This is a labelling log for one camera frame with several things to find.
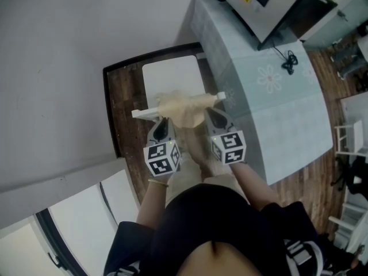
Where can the black bag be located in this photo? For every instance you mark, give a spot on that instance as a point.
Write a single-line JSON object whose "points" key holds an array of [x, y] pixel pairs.
{"points": [[358, 174]]}

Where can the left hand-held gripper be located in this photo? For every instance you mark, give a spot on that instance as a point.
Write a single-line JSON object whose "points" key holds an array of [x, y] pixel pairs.
{"points": [[161, 160]]}

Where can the white slatted chair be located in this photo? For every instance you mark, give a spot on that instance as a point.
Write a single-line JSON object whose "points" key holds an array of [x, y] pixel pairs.
{"points": [[358, 137]]}

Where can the black and white microwave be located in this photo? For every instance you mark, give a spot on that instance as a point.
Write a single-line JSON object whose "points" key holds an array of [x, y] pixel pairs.
{"points": [[258, 7]]}

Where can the white rack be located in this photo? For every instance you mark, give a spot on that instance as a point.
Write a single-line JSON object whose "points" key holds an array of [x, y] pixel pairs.
{"points": [[350, 220]]}

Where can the person's black shirt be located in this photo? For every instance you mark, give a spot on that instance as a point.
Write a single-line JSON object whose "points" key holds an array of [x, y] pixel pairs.
{"points": [[215, 220]]}

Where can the person's right forearm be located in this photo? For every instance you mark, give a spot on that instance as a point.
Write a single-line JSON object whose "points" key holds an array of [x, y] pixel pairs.
{"points": [[253, 183]]}

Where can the pale green cabinet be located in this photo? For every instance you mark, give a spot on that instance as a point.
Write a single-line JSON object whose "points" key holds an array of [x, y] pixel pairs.
{"points": [[342, 13]]}

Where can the black window frame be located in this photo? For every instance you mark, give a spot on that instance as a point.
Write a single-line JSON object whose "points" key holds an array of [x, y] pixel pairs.
{"points": [[61, 240]]}

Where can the table with light blue tablecloth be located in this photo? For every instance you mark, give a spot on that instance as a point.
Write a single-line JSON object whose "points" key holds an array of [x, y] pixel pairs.
{"points": [[276, 116]]}

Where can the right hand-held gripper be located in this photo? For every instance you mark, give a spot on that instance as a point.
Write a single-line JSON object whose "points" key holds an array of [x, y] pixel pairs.
{"points": [[230, 147]]}

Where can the person's left forearm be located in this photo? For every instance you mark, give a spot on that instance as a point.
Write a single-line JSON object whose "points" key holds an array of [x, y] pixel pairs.
{"points": [[151, 203]]}

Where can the beige clothing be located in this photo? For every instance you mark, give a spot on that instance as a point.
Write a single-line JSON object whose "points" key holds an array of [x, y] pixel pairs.
{"points": [[184, 108]]}

